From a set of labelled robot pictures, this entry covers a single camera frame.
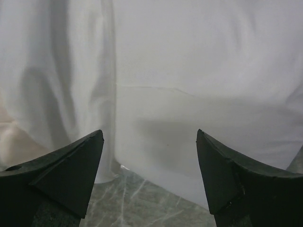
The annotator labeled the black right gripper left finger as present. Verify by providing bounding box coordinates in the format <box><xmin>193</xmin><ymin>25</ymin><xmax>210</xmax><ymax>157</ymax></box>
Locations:
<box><xmin>0</xmin><ymin>130</ymin><xmax>104</xmax><ymax>227</ymax></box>

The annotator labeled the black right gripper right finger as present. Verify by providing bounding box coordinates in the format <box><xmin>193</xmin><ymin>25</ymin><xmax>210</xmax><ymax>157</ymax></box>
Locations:
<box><xmin>196</xmin><ymin>130</ymin><xmax>303</xmax><ymax>227</ymax></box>

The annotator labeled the white pillow with cream ruffle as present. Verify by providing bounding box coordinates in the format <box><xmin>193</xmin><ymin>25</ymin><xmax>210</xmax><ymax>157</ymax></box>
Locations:
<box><xmin>0</xmin><ymin>0</ymin><xmax>117</xmax><ymax>183</ymax></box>

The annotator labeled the plain white pillow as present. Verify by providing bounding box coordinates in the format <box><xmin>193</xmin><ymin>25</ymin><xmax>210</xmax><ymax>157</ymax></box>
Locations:
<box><xmin>113</xmin><ymin>0</ymin><xmax>303</xmax><ymax>208</ymax></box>

